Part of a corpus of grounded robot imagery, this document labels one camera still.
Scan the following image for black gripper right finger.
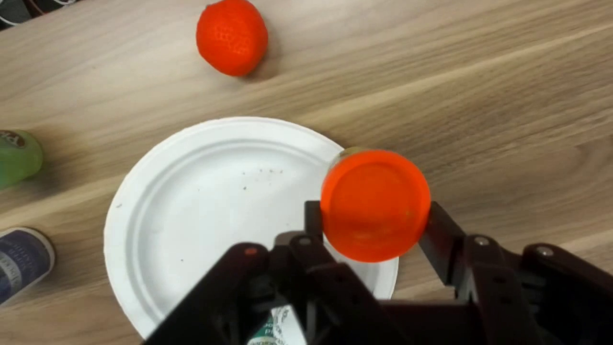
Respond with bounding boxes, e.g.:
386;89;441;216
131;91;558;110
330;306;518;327
418;200;613;345

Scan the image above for white bottle green label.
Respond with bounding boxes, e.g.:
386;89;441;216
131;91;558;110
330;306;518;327
248;306;303;345

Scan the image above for large white pill bottle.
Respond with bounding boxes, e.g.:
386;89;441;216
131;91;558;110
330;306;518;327
0;227;58;309

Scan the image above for white paper plate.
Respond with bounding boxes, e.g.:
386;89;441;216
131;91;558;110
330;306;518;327
102;116;401;342

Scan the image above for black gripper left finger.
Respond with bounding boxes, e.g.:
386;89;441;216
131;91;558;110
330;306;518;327
144;200;334;345

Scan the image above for orange plush toy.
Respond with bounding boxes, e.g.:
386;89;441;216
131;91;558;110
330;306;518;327
194;0;271;81

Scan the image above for orange lid yellow dough tub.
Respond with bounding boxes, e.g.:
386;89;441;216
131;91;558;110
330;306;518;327
320;148;433;265

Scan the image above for teal lid green dough tub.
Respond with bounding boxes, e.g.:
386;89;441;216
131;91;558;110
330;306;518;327
0;129;46;191

